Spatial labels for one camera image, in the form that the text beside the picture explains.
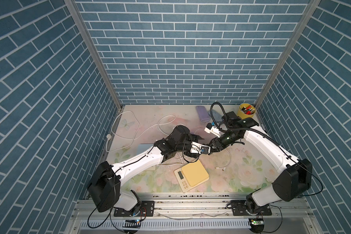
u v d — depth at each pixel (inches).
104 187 16.1
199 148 24.4
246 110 41.0
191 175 32.4
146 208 28.8
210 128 27.9
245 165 35.1
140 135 40.1
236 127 22.7
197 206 29.7
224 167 34.3
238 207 29.0
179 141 23.5
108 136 41.4
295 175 16.3
